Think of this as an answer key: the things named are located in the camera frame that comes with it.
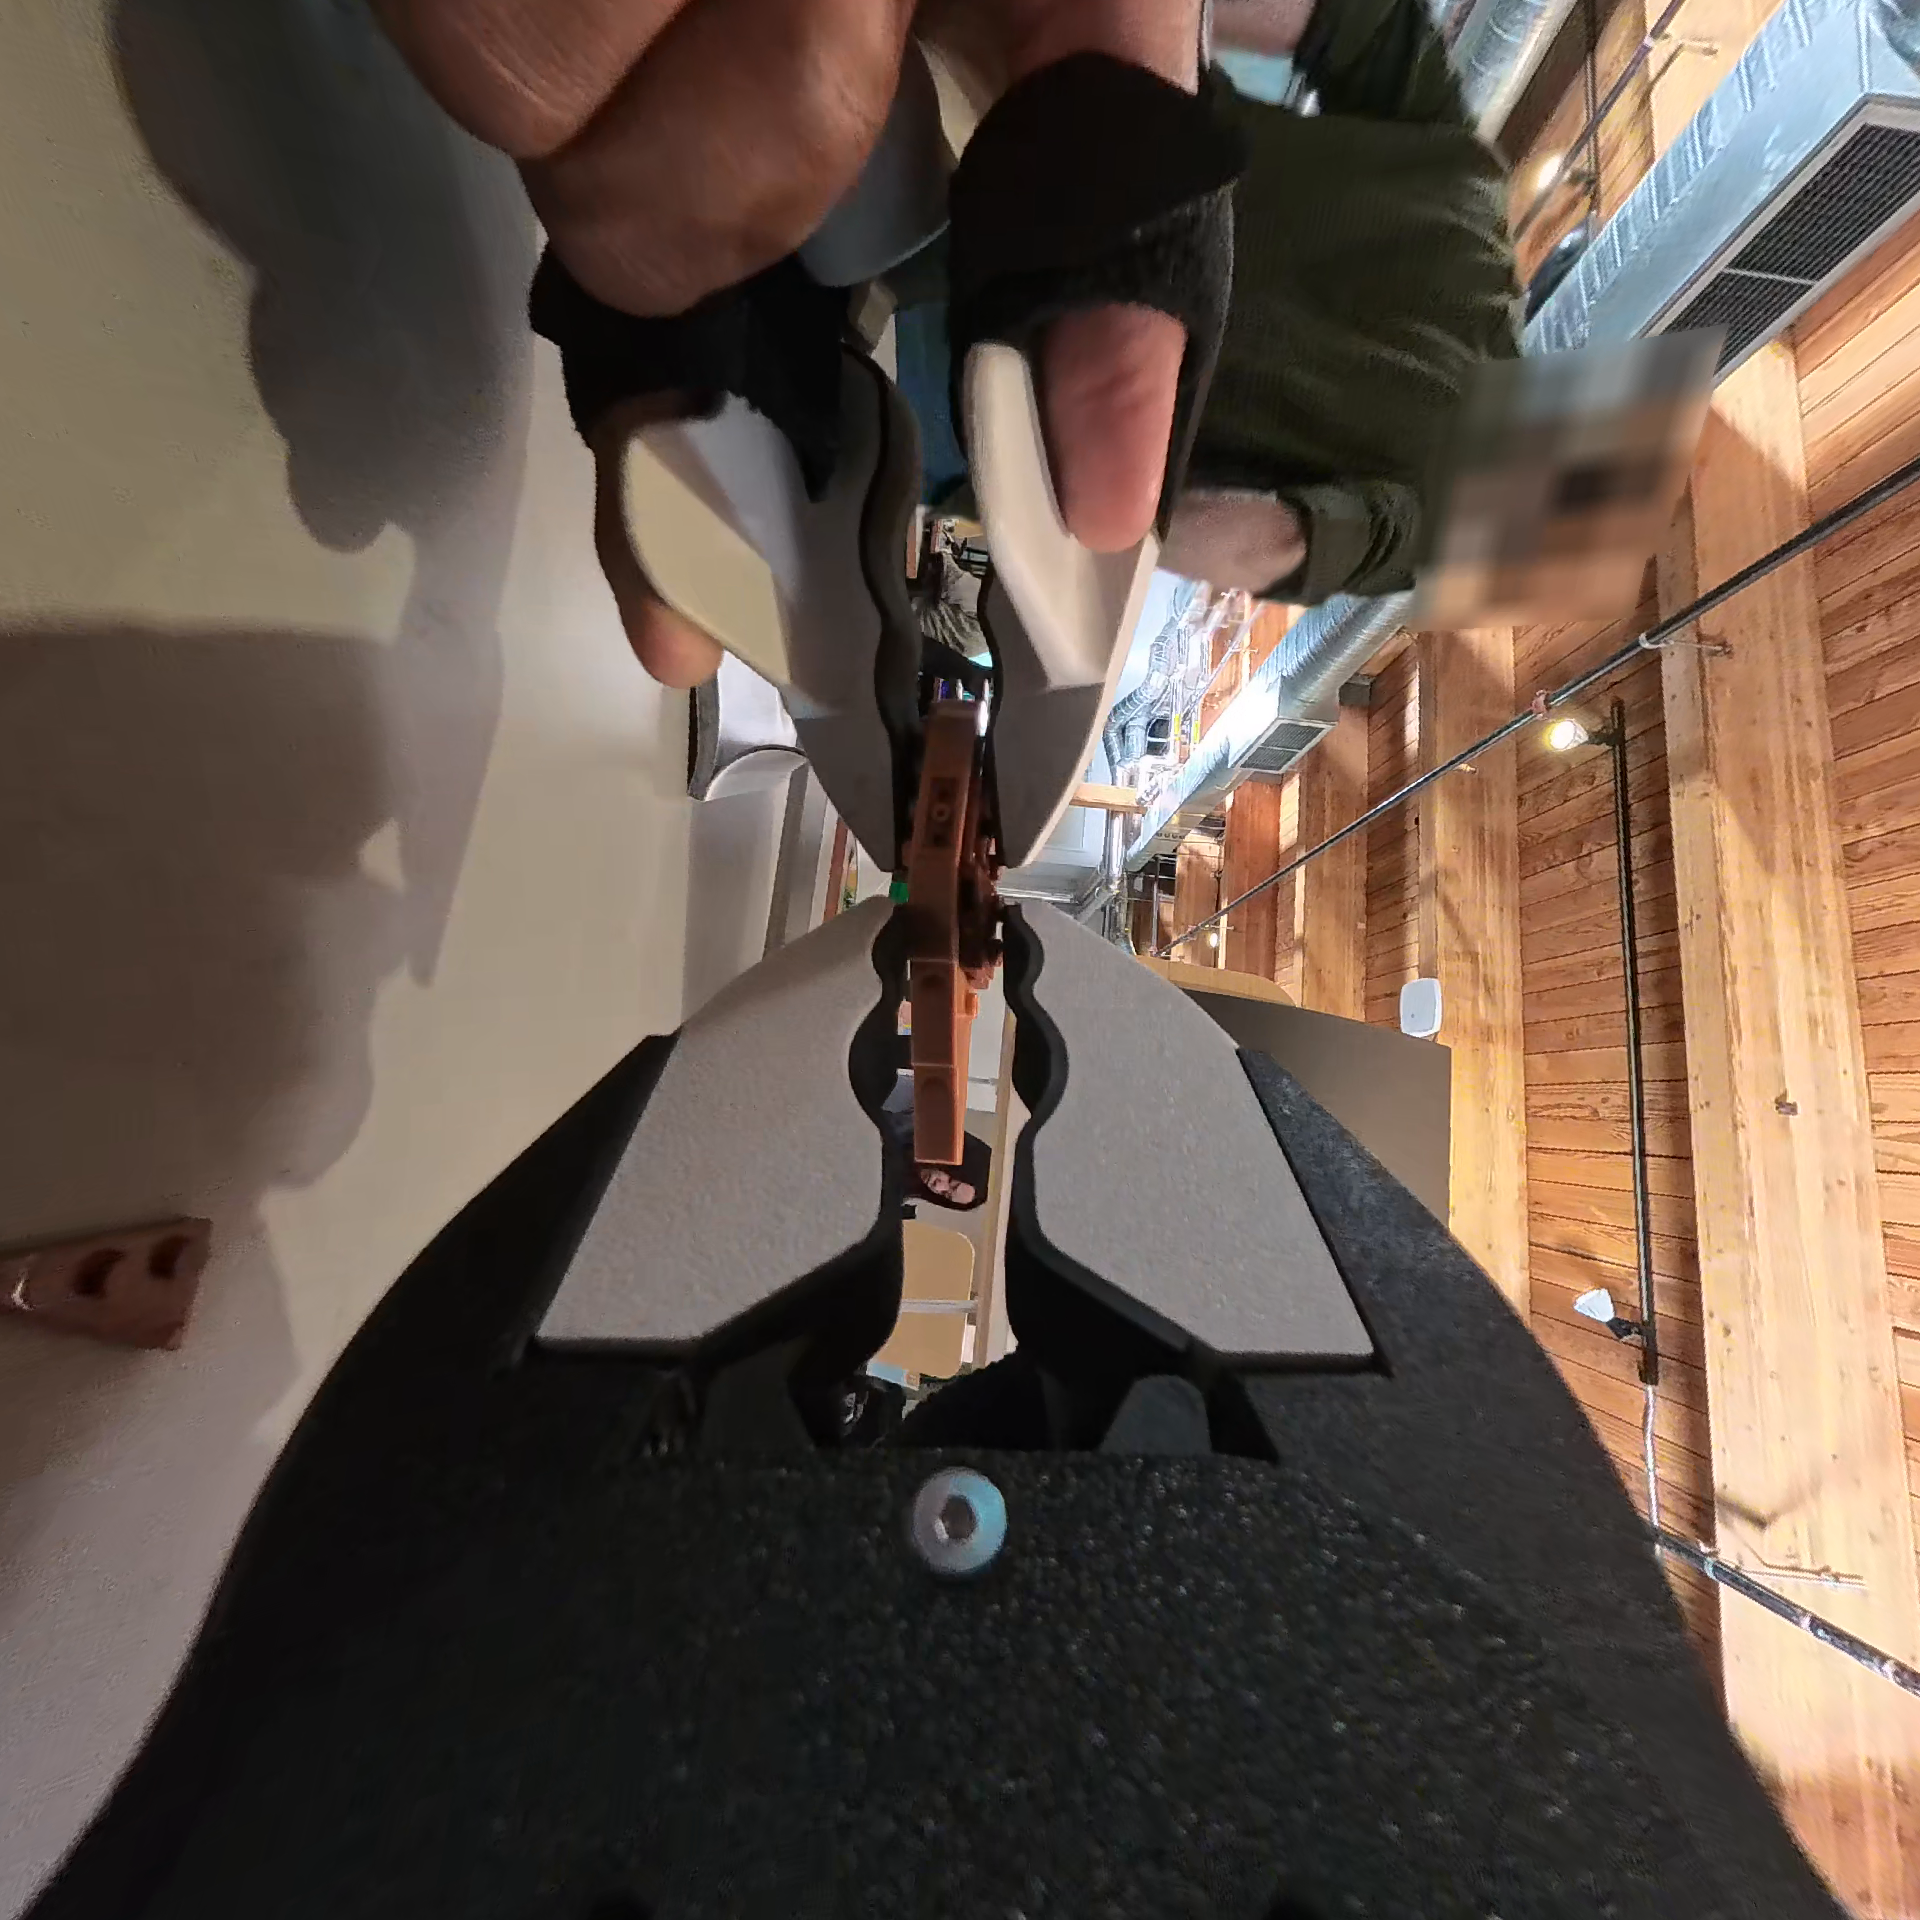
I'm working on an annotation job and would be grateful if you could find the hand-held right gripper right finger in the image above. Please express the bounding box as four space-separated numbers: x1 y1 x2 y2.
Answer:
996 896 1375 1367

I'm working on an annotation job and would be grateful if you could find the thin black rod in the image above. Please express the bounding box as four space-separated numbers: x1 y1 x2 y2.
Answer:
1160 456 1920 954

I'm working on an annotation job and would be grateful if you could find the brown wedge brick plate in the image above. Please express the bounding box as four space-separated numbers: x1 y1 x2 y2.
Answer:
0 1216 213 1354

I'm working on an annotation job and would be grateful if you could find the light grey desk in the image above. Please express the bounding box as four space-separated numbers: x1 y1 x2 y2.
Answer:
0 0 932 1920

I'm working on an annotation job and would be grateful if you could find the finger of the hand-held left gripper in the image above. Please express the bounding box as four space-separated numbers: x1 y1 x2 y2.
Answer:
786 351 928 879
979 591 1142 876

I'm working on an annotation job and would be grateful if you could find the silver ventilation duct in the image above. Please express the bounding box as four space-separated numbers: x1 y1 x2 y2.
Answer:
1111 0 1920 876

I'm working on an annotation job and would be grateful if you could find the black vertical rod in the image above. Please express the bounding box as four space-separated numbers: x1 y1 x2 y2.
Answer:
1607 698 1663 1386

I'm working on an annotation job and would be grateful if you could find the person's left forearm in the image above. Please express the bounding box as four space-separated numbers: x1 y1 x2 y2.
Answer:
1183 0 1525 600

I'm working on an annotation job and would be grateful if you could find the person's left hand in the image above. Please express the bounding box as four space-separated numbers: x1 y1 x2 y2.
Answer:
367 0 1307 692

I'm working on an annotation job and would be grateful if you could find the orange toy brick model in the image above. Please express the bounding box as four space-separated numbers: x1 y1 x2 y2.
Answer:
896 702 1004 1167

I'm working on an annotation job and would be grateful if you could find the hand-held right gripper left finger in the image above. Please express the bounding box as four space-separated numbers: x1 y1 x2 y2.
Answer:
535 896 909 1362

